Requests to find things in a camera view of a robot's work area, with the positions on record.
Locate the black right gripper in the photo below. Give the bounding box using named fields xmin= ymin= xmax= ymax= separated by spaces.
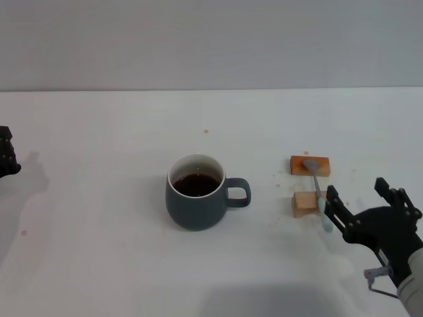
xmin=325 ymin=177 xmax=423 ymax=283

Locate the metal spoon with light-blue handle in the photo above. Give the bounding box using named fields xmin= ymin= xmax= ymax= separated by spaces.
xmin=302 ymin=159 xmax=332 ymax=233

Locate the dark grey ceramic coffee mug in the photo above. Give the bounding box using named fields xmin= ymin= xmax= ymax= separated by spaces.
xmin=165 ymin=153 xmax=252 ymax=231

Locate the orange-stained wooden block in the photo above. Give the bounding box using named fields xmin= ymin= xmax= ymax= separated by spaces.
xmin=289 ymin=155 xmax=331 ymax=178

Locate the pale notched wooden block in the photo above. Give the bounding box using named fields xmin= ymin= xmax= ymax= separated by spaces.
xmin=291 ymin=190 xmax=331 ymax=219

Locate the grey right wrist cable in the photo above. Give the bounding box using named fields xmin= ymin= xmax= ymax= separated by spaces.
xmin=363 ymin=265 xmax=401 ymax=300

